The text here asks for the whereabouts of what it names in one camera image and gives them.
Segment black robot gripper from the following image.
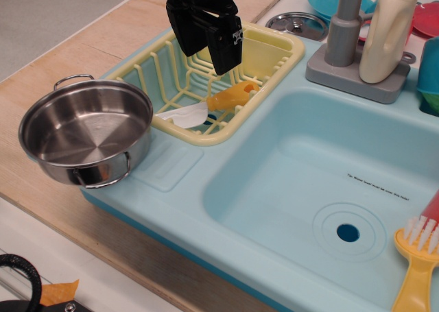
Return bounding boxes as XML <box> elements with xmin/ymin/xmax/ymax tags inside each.
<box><xmin>166</xmin><ymin>0</ymin><xmax>243</xmax><ymax>75</ymax></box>

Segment silver metal pot lid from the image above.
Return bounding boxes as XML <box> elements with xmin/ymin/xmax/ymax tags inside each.
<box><xmin>265</xmin><ymin>12</ymin><xmax>329</xmax><ymax>41</ymax></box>

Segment stainless steel pot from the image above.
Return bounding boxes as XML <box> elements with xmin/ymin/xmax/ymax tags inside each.
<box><xmin>19</xmin><ymin>74</ymin><xmax>154</xmax><ymax>189</ymax></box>

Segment yellow plastic dish rack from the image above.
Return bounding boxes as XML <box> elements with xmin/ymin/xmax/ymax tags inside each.
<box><xmin>103</xmin><ymin>23</ymin><xmax>305</xmax><ymax>146</ymax></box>

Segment teal plastic plate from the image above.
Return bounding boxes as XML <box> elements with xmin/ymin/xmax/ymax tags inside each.
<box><xmin>308</xmin><ymin>0</ymin><xmax>376</xmax><ymax>21</ymax></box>

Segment grey toy faucet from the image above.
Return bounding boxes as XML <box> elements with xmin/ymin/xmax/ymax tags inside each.
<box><xmin>305</xmin><ymin>0</ymin><xmax>410</xmax><ymax>104</ymax></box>

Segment cream plastic soap bottle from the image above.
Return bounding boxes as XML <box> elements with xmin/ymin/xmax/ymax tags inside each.
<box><xmin>359</xmin><ymin>0</ymin><xmax>417</xmax><ymax>84</ymax></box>

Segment light blue toy sink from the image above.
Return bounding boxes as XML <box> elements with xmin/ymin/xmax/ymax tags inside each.
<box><xmin>83</xmin><ymin>59</ymin><xmax>438</xmax><ymax>311</ymax></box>

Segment red plastic plate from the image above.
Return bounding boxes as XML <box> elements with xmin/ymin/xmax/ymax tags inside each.
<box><xmin>357</xmin><ymin>2</ymin><xmax>439</xmax><ymax>46</ymax></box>

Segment teal plastic cup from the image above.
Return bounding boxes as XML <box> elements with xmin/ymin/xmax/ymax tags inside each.
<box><xmin>417</xmin><ymin>36</ymin><xmax>438</xmax><ymax>95</ymax></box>

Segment green plastic bowl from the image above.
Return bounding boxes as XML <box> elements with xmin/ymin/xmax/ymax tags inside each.
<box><xmin>420</xmin><ymin>93</ymin><xmax>439</xmax><ymax>117</ymax></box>

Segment red plastic cup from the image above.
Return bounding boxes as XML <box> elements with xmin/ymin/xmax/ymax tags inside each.
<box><xmin>420</xmin><ymin>191</ymin><xmax>439</xmax><ymax>230</ymax></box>

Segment yellow dish brush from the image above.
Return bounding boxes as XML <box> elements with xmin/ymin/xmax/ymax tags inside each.
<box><xmin>392</xmin><ymin>215</ymin><xmax>438</xmax><ymax>311</ymax></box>

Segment orange tape piece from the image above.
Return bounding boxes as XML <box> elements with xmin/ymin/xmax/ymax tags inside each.
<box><xmin>40</xmin><ymin>280</ymin><xmax>80</xmax><ymax>307</ymax></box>

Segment black device with screw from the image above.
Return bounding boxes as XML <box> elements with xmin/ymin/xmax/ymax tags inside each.
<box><xmin>1</xmin><ymin>300</ymin><xmax>91</xmax><ymax>312</ymax></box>

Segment toy knife orange handle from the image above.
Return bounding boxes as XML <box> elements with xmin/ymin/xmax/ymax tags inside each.
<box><xmin>156</xmin><ymin>81</ymin><xmax>259</xmax><ymax>129</ymax></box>

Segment black braided cable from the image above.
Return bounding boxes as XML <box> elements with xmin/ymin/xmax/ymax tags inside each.
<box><xmin>0</xmin><ymin>254</ymin><xmax>43</xmax><ymax>305</ymax></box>

